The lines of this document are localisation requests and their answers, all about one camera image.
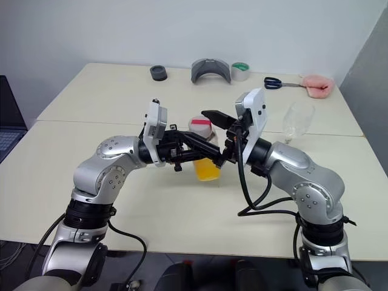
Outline pink fluffy cloth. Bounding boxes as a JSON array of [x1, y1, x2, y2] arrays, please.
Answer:
[[299, 74, 335, 99]]

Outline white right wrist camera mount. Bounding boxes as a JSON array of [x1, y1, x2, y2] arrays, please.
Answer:
[[235, 87, 268, 167]]

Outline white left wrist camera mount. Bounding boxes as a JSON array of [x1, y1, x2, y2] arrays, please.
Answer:
[[142, 98, 169, 168]]

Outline small black floor device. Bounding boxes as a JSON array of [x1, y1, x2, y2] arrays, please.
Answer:
[[110, 280, 142, 291]]

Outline dark laptop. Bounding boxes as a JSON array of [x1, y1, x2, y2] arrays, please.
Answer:
[[0, 75, 28, 163]]

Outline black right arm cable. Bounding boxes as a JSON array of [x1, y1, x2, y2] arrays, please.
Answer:
[[236, 133, 304, 273]]

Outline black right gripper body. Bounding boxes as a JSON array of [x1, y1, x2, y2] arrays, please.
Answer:
[[223, 115, 252, 165]]

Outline clear bottle with orange drink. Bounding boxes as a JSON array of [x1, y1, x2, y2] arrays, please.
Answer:
[[187, 116, 223, 183]]

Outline white floor cables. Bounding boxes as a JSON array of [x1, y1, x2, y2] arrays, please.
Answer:
[[0, 241, 27, 271]]

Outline clear wine glass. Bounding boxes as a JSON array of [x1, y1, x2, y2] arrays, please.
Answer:
[[281, 101, 316, 144]]

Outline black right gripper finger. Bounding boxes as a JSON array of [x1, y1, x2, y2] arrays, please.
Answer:
[[201, 109, 236, 130], [214, 142, 233, 170]]

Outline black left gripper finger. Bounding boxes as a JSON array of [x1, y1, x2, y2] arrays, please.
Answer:
[[181, 132, 221, 155], [183, 150, 219, 164]]

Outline silver tape roll green core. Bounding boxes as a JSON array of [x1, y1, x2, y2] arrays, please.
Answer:
[[230, 61, 251, 82]]

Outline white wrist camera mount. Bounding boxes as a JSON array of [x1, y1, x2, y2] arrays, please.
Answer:
[[142, 98, 169, 168], [235, 87, 268, 167]]

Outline blue handled scissors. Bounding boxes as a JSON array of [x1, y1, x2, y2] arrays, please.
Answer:
[[263, 76, 307, 90]]

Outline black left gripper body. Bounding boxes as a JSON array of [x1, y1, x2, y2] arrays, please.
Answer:
[[156, 122, 195, 173]]

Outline grey curved visor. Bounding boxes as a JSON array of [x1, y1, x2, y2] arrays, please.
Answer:
[[190, 58, 233, 85]]

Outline dark rounded shape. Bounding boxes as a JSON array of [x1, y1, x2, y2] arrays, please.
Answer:
[[157, 261, 195, 291], [233, 259, 265, 291]]

